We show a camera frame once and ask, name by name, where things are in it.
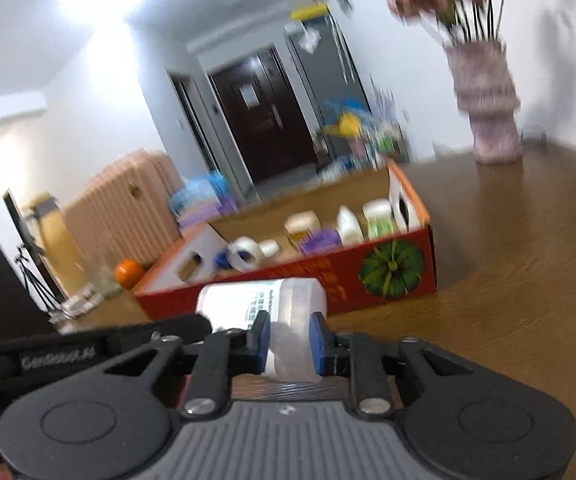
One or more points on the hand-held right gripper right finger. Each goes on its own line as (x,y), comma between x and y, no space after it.
(320,345)

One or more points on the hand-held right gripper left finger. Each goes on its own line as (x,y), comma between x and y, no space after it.
(260,345)

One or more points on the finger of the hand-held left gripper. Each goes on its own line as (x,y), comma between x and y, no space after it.
(168,325)

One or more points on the red cardboard box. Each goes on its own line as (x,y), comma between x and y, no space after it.
(347,275)

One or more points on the white tape roll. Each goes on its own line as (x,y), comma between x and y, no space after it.
(245,255)

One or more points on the small purple packet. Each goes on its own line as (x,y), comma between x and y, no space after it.
(320,242)

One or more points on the small white bottle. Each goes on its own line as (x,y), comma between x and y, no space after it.
(350,225)

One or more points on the green spray bottle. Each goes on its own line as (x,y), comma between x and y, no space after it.
(380,220)

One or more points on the orange fruit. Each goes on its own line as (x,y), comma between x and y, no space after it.
(129,272)

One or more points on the clear glass cup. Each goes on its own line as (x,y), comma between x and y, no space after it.
(103,280)

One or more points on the small blue object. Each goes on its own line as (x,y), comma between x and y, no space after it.
(222,261)

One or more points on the small white jar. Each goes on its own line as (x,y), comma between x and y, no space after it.
(269,248)

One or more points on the black tripod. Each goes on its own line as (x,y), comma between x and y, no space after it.
(33,260)

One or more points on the purple white tissue pack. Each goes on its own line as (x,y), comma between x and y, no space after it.
(208,215)

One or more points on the pink ribbed suitcase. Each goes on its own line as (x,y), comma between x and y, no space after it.
(118,200)

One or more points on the blue white tissue pack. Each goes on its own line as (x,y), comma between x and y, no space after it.
(198,192)

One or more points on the white green packets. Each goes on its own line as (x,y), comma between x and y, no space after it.
(377,147)

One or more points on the yellow blue toy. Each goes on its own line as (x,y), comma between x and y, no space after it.
(347,122)

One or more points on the dark brown door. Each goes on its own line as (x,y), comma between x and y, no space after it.
(258,110)

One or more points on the purple lavender bunch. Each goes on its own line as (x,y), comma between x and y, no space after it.
(383,100)

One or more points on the grey refrigerator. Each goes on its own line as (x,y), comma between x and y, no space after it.
(328,70)

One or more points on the pink ribbed vase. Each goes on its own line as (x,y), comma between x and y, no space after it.
(487,105)

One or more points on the yellow box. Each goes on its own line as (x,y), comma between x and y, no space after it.
(309,11)

